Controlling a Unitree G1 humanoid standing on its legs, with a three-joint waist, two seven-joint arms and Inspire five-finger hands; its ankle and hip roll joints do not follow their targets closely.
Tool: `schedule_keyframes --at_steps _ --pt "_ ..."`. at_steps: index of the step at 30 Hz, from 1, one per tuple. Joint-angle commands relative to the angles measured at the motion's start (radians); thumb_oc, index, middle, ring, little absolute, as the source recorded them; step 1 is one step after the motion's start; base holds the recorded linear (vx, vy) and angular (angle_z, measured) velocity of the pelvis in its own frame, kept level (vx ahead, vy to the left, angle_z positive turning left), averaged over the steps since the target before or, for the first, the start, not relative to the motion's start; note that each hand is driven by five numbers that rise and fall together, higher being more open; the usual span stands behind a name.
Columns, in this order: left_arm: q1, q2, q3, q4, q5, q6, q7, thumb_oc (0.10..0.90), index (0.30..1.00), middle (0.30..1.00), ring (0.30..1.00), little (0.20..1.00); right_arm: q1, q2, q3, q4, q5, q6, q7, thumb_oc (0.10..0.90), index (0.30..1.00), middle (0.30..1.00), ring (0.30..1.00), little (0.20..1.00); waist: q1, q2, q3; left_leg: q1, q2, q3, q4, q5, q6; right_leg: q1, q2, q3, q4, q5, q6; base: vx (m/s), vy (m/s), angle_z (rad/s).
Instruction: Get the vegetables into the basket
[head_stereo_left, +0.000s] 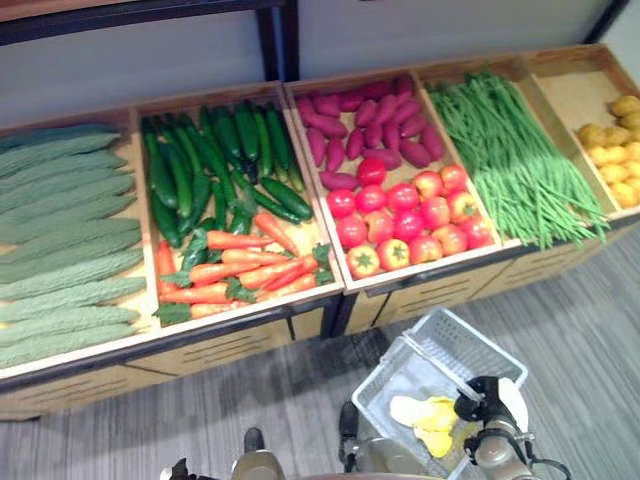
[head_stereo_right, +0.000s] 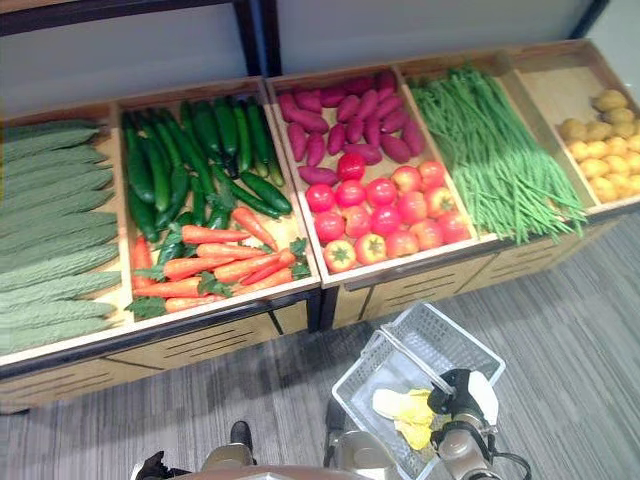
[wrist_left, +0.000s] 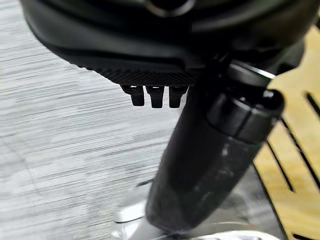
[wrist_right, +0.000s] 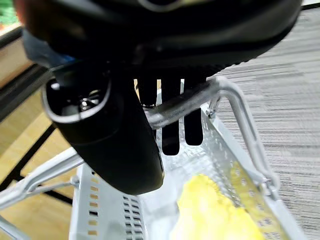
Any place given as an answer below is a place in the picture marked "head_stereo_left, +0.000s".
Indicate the black metal shelf frame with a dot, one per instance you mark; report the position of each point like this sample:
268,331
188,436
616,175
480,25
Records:
272,45

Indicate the dark left robot foot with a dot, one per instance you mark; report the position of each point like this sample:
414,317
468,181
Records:
253,437

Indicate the orange carrot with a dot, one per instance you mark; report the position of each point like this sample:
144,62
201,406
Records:
165,262
272,230
215,309
220,272
275,271
255,257
200,293
292,287
235,240

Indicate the green long bean pile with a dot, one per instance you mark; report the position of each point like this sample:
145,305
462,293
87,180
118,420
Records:
510,160

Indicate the dark right robot foot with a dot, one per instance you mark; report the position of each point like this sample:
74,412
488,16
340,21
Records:
348,425

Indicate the black metal post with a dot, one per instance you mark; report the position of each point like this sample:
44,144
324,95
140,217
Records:
605,22

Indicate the dark robot foot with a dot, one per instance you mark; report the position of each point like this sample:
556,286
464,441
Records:
253,437
348,425

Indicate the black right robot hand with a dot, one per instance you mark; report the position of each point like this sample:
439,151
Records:
477,397

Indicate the purple sweet potato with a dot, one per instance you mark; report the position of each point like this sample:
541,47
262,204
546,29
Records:
325,124
432,142
404,85
327,105
355,144
373,135
391,136
339,180
316,146
406,111
305,106
415,152
375,90
386,109
366,112
414,125
351,101
335,155
382,158

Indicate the yellow leafy vegetable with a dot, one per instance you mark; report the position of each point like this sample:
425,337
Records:
436,441

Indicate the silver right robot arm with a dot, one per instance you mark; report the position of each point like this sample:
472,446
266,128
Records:
497,450

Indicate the silver right robot leg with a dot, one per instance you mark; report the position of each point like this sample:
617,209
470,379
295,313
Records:
390,457

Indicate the yellow potato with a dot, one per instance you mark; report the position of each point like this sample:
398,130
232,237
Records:
623,195
631,121
634,169
632,151
605,155
614,173
626,106
616,136
592,135

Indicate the white plastic shopping basket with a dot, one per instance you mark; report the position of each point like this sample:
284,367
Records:
440,345

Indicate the wooden produce stand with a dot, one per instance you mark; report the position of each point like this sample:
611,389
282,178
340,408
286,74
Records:
215,345
450,287

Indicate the green bitter gourd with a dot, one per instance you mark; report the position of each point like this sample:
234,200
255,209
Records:
75,287
50,135
70,178
65,341
45,303
75,210
75,265
70,164
80,245
75,230
70,320
75,192
65,148

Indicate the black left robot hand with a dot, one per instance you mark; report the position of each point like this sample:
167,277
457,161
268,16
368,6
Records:
176,471

